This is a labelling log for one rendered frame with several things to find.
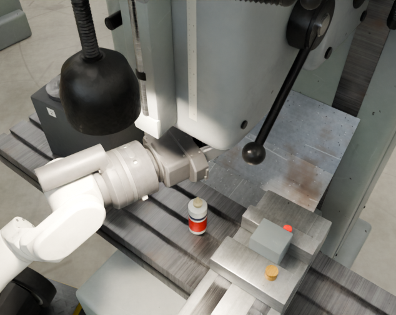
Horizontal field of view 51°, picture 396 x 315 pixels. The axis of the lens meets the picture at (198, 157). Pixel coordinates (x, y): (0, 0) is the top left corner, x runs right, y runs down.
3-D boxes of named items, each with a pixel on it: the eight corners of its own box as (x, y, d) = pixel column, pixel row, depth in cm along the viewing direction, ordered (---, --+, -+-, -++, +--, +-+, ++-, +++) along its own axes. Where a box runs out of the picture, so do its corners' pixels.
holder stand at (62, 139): (119, 185, 99) (105, 125, 84) (50, 152, 106) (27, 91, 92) (147, 154, 106) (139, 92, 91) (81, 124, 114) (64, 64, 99)
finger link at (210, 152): (227, 149, 69) (196, 163, 67) (228, 135, 67) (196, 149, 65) (233, 155, 69) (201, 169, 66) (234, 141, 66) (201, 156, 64)
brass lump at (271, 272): (273, 283, 71) (274, 279, 70) (262, 276, 72) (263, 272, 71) (278, 274, 72) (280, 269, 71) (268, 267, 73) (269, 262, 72)
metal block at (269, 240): (275, 270, 76) (280, 255, 71) (247, 254, 78) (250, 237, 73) (288, 250, 78) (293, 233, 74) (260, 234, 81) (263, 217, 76)
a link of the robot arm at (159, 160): (210, 152, 60) (136, 185, 56) (208, 192, 68) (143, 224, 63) (169, 104, 68) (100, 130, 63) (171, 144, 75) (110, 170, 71)
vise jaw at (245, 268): (281, 314, 71) (284, 305, 69) (209, 269, 77) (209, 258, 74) (296, 287, 75) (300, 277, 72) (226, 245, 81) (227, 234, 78)
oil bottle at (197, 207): (199, 238, 90) (199, 209, 81) (185, 229, 91) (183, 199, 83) (210, 225, 92) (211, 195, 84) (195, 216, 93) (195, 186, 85)
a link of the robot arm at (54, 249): (115, 217, 59) (43, 280, 58) (94, 182, 65) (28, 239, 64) (88, 195, 54) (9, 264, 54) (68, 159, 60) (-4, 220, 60)
